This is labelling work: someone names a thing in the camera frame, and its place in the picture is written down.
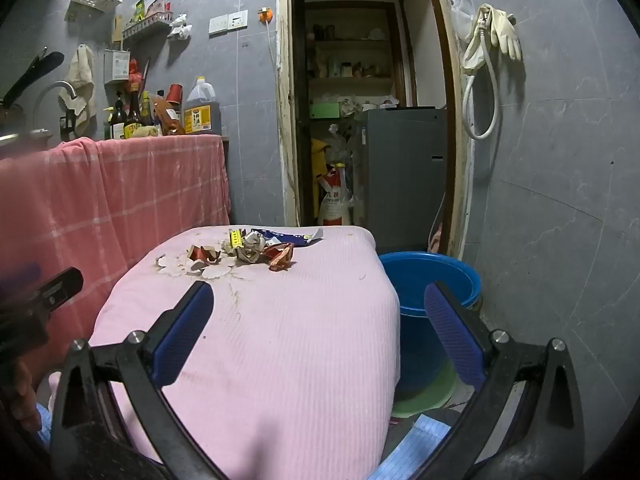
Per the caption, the red mesh bag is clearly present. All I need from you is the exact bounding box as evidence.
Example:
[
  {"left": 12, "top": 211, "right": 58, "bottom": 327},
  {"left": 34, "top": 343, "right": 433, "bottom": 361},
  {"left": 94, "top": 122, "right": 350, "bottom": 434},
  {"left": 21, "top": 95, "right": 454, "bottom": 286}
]
[{"left": 127, "top": 57, "right": 146, "bottom": 93}]

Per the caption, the chrome faucet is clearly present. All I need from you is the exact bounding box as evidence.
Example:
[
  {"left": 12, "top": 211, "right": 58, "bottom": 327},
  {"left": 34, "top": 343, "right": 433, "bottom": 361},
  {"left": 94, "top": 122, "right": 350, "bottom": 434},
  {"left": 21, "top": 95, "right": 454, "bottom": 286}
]
[{"left": 34, "top": 80, "right": 78, "bottom": 131}]

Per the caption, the white sack red print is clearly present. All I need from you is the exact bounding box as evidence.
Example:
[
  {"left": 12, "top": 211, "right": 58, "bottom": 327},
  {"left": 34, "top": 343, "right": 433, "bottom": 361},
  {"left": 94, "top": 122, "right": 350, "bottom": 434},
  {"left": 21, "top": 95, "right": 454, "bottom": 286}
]
[{"left": 318, "top": 162, "right": 353, "bottom": 227}]

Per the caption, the white crumpled rag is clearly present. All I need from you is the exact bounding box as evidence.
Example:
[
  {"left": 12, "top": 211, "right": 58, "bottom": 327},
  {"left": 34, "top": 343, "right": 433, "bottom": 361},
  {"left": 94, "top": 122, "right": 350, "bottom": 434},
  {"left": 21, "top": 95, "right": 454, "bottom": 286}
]
[{"left": 167, "top": 12, "right": 193, "bottom": 41}]

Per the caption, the clear hanging plastic bag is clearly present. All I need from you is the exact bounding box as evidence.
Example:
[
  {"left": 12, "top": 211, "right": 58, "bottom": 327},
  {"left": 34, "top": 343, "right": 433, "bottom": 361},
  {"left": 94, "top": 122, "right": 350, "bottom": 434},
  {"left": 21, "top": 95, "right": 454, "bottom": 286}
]
[{"left": 450, "top": 0, "right": 476, "bottom": 43}]

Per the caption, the metal wall rack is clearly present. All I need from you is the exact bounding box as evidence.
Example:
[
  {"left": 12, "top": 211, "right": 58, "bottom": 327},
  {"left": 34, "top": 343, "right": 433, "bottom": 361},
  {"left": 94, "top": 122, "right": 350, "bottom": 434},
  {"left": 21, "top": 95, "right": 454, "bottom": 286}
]
[{"left": 122, "top": 11, "right": 175, "bottom": 40}]

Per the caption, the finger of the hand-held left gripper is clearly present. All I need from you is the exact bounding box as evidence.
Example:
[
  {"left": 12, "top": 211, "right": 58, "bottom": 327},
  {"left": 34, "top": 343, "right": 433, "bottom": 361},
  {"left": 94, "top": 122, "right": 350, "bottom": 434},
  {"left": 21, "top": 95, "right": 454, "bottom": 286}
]
[
  {"left": 0, "top": 262, "right": 42, "bottom": 297},
  {"left": 40, "top": 267, "right": 84, "bottom": 311}
]

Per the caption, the grey washing machine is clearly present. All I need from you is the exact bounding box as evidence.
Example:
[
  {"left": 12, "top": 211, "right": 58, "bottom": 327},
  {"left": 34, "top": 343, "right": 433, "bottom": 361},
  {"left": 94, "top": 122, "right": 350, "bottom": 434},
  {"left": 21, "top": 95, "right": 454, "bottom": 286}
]
[{"left": 361, "top": 106, "right": 448, "bottom": 256}]

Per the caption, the large cooking oil jug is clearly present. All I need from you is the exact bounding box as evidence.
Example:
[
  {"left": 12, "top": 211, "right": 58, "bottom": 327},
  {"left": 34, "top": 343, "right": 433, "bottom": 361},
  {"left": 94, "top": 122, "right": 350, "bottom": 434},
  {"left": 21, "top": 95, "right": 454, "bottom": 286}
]
[{"left": 184, "top": 76, "right": 222, "bottom": 136}]

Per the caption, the blue plastic bucket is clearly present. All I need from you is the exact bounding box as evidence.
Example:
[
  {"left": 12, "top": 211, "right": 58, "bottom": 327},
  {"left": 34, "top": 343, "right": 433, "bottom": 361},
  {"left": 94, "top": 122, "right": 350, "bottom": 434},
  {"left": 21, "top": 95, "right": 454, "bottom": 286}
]
[{"left": 377, "top": 251, "right": 483, "bottom": 396}]

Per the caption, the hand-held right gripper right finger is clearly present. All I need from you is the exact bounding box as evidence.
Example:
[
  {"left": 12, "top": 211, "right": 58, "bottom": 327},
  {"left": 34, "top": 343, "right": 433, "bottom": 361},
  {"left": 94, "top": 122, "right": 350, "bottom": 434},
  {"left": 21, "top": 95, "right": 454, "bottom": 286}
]
[{"left": 415, "top": 281, "right": 586, "bottom": 480}]

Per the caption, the cream rubber glove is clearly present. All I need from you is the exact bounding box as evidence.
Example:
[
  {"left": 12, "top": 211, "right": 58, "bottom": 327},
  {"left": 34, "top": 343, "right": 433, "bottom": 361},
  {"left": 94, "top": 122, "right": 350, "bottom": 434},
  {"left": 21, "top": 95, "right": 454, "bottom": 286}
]
[
  {"left": 484, "top": 5, "right": 522, "bottom": 61},
  {"left": 461, "top": 7, "right": 493, "bottom": 75}
]

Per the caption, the dark bottle white label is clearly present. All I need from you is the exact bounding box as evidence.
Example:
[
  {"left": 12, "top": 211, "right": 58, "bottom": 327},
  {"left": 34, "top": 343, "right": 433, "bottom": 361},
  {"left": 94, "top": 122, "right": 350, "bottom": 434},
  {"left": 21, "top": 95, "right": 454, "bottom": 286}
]
[{"left": 110, "top": 94, "right": 127, "bottom": 140}]

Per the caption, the person's left hand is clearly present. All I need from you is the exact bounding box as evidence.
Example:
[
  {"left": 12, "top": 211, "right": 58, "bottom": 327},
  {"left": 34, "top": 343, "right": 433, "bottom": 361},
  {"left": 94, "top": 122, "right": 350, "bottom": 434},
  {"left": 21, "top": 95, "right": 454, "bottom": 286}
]
[{"left": 9, "top": 360, "right": 43, "bottom": 433}]

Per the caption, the wooden shelf unit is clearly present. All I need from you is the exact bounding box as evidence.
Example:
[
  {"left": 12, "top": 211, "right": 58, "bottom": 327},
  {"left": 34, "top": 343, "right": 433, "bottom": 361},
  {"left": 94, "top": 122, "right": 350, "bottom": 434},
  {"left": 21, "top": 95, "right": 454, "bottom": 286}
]
[{"left": 304, "top": 1, "right": 401, "bottom": 106}]

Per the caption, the clear plastic bag pile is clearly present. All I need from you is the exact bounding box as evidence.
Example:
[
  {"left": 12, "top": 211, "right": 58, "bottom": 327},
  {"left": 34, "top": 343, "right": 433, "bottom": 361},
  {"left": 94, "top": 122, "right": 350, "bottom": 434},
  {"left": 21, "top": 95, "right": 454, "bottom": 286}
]
[{"left": 327, "top": 122, "right": 363, "bottom": 171}]

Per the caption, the silver wrapper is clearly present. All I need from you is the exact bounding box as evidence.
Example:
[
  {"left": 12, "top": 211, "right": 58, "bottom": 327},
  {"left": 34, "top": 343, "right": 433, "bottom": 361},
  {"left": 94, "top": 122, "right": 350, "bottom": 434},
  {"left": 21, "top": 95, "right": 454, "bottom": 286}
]
[{"left": 235, "top": 232, "right": 267, "bottom": 265}]

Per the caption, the yellow bag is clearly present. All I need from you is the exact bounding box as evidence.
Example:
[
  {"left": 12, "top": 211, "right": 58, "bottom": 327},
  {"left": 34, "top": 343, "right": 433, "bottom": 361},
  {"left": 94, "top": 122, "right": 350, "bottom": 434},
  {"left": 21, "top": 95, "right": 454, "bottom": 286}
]
[{"left": 311, "top": 137, "right": 331, "bottom": 216}]

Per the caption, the dark wooden door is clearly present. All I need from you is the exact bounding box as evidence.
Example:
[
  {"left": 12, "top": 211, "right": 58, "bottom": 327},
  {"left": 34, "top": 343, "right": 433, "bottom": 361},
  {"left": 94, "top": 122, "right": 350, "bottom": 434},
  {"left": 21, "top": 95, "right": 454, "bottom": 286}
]
[{"left": 291, "top": 0, "right": 313, "bottom": 226}]

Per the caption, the dark bottle yellow label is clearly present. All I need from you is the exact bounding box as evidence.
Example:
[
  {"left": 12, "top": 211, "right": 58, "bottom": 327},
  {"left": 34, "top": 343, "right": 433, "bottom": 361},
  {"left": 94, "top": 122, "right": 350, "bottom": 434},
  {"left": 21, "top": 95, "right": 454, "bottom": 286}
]
[{"left": 124, "top": 91, "right": 143, "bottom": 140}]

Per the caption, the beige hanging towel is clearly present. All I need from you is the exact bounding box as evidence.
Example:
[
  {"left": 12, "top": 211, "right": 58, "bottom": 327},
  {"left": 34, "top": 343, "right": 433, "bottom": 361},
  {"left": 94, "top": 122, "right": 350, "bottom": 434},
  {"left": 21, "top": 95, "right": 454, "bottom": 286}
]
[{"left": 57, "top": 44, "right": 96, "bottom": 131}]

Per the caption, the pink towel covered table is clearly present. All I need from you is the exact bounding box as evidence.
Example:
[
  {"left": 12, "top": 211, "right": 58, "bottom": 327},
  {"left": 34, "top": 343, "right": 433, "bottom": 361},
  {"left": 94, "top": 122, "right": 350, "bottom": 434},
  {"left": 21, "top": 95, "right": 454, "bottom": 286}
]
[{"left": 90, "top": 225, "right": 401, "bottom": 480}]

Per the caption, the pink plaid cloth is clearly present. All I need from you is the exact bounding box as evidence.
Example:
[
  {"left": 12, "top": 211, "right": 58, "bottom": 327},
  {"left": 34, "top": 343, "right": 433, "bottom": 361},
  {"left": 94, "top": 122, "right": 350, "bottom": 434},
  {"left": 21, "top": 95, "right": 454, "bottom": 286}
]
[{"left": 0, "top": 134, "right": 232, "bottom": 361}]

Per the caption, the blue snack wrapper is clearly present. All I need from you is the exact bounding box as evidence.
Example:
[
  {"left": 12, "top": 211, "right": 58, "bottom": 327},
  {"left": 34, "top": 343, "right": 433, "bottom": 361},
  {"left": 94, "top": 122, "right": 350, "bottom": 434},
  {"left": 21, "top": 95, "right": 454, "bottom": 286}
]
[{"left": 250, "top": 227, "right": 325, "bottom": 248}]

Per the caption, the row of small jars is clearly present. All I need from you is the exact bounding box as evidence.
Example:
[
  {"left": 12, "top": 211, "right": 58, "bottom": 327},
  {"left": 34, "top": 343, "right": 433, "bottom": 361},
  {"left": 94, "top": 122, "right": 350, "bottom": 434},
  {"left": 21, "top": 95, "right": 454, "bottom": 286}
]
[{"left": 315, "top": 57, "right": 391, "bottom": 78}]

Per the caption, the light blue striped cloth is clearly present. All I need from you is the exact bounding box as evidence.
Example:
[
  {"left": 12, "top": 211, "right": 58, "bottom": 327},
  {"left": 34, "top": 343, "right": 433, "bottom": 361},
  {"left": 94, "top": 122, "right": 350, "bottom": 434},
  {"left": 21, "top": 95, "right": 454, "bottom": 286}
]
[{"left": 370, "top": 414, "right": 453, "bottom": 480}]

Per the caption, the yellow wrapper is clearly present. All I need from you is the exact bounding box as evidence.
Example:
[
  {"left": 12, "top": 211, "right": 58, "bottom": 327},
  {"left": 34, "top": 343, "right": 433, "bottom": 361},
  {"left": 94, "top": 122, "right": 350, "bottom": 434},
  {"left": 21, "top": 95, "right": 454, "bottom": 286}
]
[{"left": 221, "top": 229, "right": 246, "bottom": 255}]

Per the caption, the white wooden door frame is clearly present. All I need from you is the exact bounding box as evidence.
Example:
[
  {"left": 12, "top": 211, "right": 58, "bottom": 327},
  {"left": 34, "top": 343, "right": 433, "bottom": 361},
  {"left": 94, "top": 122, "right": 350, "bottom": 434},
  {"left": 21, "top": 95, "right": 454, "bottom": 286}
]
[{"left": 274, "top": 0, "right": 476, "bottom": 261}]

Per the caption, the green plastic basin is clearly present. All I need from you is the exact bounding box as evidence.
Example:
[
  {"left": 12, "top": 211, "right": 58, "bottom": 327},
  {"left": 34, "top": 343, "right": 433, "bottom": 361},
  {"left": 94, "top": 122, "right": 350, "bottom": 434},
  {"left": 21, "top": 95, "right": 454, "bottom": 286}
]
[{"left": 390, "top": 360, "right": 458, "bottom": 419}]

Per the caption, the white cable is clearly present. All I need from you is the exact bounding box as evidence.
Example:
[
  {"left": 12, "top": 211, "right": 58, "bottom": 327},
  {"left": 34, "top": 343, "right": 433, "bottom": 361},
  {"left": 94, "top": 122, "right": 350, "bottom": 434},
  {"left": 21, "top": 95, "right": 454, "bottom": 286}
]
[{"left": 266, "top": 21, "right": 280, "bottom": 81}]

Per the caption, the orange red wrapper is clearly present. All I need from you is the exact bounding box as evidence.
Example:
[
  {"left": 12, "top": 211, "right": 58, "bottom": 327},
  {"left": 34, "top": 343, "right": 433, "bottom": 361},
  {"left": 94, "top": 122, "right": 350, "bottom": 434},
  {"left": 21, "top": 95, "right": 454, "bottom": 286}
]
[{"left": 265, "top": 242, "right": 296, "bottom": 272}]

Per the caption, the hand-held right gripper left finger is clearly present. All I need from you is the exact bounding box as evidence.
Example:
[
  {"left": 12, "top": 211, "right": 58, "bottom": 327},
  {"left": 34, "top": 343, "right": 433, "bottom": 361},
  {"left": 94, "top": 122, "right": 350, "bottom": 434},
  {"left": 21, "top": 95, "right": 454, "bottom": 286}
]
[{"left": 50, "top": 281, "right": 223, "bottom": 480}]

